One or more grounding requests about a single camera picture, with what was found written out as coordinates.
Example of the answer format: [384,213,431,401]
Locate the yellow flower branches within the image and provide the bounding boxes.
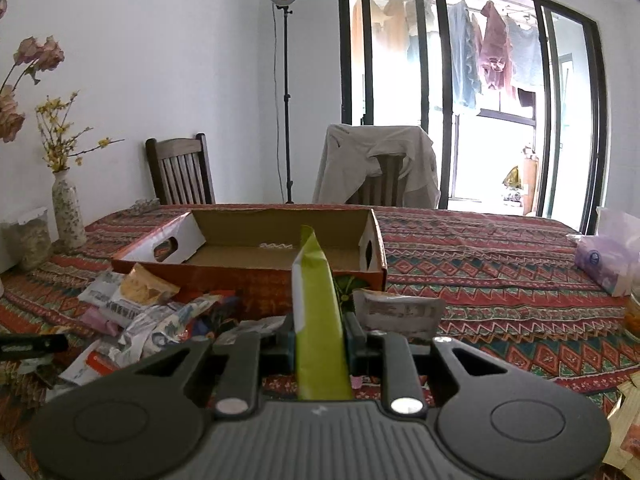
[35,91,126,173]

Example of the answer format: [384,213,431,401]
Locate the beige jacket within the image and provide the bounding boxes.
[312,124,442,209]

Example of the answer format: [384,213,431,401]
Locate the white grey printed packet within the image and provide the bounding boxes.
[353,288,447,346]

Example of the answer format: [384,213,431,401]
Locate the orange cardboard box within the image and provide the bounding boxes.
[111,205,388,318]

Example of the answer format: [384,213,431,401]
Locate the green snack packet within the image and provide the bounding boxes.
[291,225,355,401]

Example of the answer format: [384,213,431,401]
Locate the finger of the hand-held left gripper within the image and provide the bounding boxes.
[31,333,69,357]

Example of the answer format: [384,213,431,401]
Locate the wooden balcony cabinet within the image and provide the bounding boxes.
[520,152,541,213]

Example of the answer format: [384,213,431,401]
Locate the black framed sliding glass door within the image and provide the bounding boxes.
[337,0,613,236]

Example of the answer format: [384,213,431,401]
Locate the yellow paper packets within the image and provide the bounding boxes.
[602,370,640,471]

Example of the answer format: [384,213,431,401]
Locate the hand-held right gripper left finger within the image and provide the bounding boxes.
[117,312,296,418]

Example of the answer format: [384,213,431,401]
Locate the pile of mixed snack packets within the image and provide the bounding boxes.
[59,267,291,401]

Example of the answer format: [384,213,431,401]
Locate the orange white crisp packet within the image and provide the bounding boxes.
[121,263,181,307]

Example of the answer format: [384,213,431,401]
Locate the purple tissue pack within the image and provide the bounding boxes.
[574,206,640,297]

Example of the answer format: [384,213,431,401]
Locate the speckled ceramic vase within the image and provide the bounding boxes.
[51,170,88,251]

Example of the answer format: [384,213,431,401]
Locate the orange round object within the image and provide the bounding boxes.
[622,295,640,336]

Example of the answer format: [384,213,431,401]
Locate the pink artificial flowers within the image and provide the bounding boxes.
[0,0,66,143]

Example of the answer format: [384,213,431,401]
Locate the row of hanging clothes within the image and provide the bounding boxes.
[350,0,546,111]

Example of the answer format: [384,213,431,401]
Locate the dark wooden chair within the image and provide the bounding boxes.
[145,133,217,206]
[357,154,406,207]

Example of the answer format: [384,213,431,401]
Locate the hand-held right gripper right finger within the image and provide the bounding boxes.
[342,312,508,418]

